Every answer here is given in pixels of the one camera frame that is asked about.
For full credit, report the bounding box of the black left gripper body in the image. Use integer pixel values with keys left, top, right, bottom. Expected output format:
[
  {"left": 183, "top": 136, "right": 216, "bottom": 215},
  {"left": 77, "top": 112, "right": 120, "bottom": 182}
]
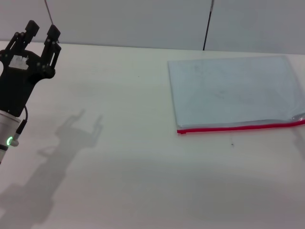
[{"left": 0, "top": 49, "right": 44, "bottom": 117}]

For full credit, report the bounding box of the clear document bag red zipper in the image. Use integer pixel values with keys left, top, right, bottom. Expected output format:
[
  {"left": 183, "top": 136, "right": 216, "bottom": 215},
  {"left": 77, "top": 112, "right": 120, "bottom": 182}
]
[{"left": 167, "top": 54, "right": 305, "bottom": 136}]

